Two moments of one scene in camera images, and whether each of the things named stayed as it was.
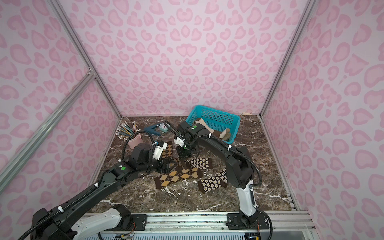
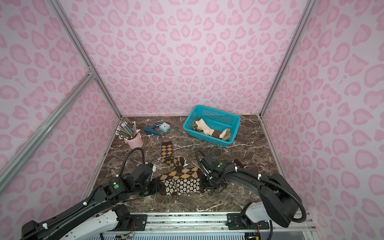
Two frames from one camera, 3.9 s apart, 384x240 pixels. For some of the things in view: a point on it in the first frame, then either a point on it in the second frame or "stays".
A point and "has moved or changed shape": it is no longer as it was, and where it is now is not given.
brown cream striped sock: (224, 134) stays
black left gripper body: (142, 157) → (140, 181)
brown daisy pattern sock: (203, 163) has moved or changed shape
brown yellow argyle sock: (167, 153) stays
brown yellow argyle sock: (165, 179) stays
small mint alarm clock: (163, 127) stays
